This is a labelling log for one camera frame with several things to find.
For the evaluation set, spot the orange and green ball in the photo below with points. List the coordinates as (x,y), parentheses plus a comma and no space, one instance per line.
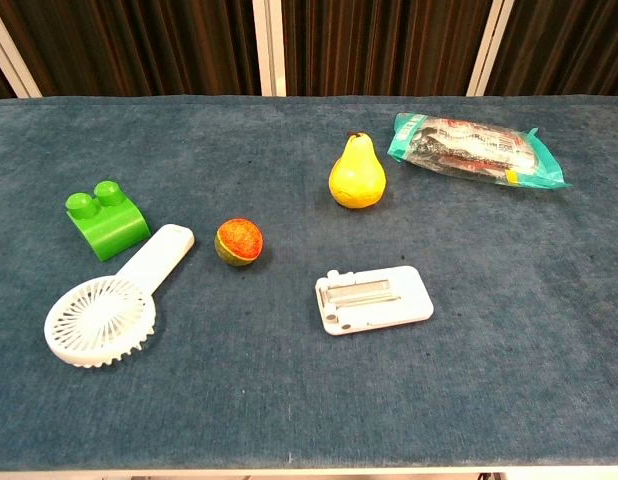
(239,242)

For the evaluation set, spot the yellow toy pear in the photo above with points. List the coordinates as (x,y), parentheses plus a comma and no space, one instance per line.
(357,177)

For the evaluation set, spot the white folding phone stand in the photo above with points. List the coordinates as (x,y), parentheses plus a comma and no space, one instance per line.
(374,300)

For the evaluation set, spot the blue table cloth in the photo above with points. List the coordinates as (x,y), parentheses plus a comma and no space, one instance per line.
(309,380)

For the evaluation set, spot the teal plastic snack bag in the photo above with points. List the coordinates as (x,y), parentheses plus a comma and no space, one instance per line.
(469,150)

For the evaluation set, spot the green toy building block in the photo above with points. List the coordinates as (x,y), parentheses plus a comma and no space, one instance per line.
(114,232)

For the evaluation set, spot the white handheld fan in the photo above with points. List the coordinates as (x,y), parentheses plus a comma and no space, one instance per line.
(96,320)

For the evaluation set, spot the dark brown curtain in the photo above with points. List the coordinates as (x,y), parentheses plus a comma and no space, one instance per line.
(139,45)

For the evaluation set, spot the white frame post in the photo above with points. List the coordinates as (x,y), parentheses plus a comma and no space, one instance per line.
(489,47)
(9,50)
(269,45)

